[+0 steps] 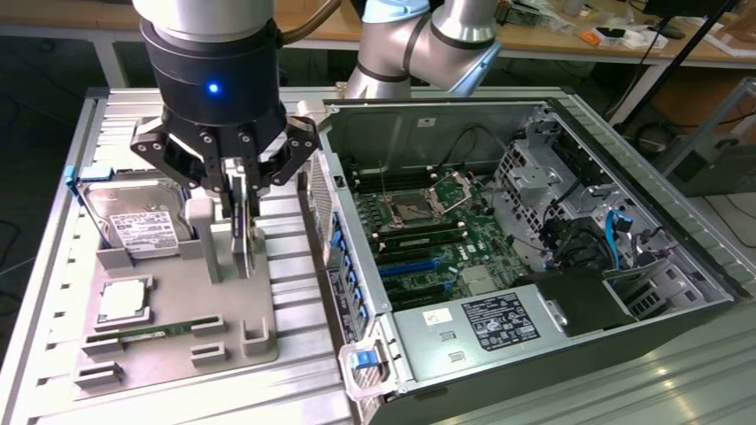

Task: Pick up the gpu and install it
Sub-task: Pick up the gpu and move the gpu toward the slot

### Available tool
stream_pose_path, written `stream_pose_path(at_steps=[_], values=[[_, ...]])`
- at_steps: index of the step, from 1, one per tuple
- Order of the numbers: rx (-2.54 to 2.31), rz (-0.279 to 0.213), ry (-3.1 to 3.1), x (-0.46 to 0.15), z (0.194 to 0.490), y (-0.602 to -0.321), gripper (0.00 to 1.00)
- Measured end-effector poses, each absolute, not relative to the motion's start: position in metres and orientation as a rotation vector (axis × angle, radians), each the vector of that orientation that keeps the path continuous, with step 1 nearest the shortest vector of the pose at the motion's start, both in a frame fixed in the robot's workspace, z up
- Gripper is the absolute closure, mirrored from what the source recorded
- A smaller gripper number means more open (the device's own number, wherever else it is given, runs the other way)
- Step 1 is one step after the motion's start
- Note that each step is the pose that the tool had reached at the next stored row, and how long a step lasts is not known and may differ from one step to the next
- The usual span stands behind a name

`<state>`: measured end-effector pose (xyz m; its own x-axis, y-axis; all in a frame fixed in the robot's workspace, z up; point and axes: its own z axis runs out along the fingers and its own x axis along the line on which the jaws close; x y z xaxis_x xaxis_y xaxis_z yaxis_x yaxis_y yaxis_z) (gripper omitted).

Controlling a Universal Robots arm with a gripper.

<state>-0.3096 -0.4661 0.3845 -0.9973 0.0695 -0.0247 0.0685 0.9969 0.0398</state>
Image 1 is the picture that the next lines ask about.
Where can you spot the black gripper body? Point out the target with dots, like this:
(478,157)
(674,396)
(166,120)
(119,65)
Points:
(219,75)

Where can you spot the black graphics card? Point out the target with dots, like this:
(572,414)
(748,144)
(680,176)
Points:
(242,239)

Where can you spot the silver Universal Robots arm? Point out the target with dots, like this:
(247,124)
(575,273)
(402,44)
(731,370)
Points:
(414,44)

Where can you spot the thin metal locking lever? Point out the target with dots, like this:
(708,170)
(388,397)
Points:
(384,183)

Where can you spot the black RAM slot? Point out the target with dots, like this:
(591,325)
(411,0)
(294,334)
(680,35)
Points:
(402,184)
(396,174)

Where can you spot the hard disk in blue caddy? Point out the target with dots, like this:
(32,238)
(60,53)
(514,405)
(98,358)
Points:
(142,226)

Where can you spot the blue card retainer strip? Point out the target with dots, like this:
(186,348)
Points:
(336,234)

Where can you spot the CPU socket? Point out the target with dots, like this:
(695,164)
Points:
(411,210)

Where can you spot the metal socket cover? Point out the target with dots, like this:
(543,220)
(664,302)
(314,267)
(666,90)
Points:
(452,190)

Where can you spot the black installed RAM stick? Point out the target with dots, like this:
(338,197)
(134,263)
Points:
(419,241)

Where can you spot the blue expansion slot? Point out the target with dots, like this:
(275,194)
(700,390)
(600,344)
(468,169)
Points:
(411,268)

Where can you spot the silver CPU chip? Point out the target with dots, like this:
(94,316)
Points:
(120,301)

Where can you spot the green motherboard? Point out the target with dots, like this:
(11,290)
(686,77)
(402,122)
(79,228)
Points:
(479,230)

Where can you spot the grey parts rack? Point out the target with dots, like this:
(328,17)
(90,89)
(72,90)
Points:
(178,310)

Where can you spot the black expansion slot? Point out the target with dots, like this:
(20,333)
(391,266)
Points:
(416,291)
(420,302)

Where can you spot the metal drive cage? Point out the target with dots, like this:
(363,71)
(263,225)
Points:
(531,177)

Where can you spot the green RAM stick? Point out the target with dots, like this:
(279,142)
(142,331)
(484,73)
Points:
(159,329)

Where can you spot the silver chipset heatsink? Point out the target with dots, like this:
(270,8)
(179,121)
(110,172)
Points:
(479,281)

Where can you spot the silver power supply unit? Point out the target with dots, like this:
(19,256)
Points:
(426,350)

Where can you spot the white device on desk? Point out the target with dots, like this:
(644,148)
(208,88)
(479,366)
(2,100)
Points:
(632,37)

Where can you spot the open black PC case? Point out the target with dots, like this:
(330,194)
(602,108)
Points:
(531,380)

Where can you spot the black slanted pole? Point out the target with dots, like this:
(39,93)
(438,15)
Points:
(692,48)

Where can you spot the metal disk bay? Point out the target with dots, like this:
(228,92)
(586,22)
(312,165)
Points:
(650,301)

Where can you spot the black desk monitor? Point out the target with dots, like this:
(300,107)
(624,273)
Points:
(679,6)

